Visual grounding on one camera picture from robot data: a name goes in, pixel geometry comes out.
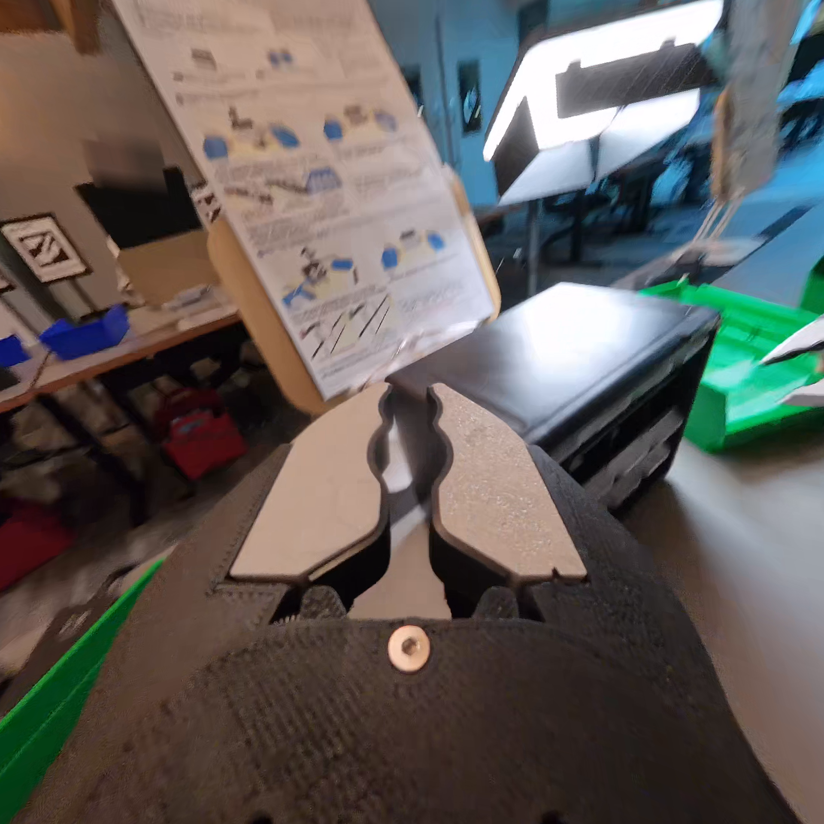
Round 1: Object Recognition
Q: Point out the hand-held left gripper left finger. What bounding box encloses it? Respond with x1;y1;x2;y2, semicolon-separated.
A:
228;382;394;588

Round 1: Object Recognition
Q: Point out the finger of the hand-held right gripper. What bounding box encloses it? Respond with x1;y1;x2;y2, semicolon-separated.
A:
778;379;824;409
758;314;824;368

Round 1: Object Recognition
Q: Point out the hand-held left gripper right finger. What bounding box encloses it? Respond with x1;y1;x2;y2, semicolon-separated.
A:
426;382;588;587

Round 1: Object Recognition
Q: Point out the green plastic bin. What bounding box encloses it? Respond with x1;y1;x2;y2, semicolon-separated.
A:
0;559;165;824
640;257;824;453

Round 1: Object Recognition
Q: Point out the black drawer cabinet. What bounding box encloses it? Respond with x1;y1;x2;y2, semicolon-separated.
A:
386;282;722;516

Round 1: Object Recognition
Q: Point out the pale desk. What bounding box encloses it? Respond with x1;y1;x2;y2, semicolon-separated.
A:
618;412;824;824

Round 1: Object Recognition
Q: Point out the red bag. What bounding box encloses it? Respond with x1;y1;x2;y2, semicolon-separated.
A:
158;388;248;482

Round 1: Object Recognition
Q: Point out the bank of clear drawers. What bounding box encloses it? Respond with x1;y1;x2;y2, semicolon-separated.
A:
560;402;686;512

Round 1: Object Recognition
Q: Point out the wooden work table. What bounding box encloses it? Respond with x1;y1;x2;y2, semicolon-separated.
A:
0;303;248;413

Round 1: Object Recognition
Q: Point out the wooden board on white stand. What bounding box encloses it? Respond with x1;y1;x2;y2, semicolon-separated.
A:
669;0;802;265

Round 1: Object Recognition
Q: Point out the metal light stand pole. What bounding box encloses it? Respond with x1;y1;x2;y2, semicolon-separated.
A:
524;196;543;300

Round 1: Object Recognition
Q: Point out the cardboard box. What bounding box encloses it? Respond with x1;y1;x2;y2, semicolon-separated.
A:
116;228;223;306

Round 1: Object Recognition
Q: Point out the red floor object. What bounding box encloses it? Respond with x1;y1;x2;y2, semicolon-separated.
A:
0;502;73;593

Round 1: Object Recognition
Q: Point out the printed instruction sheet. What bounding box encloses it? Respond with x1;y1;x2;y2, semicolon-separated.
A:
109;0;497;401

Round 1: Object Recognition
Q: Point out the softbox light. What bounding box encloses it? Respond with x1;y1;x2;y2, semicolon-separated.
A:
483;0;728;207

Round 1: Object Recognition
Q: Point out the black white framed sign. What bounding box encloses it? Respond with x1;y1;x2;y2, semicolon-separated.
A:
0;212;91;284

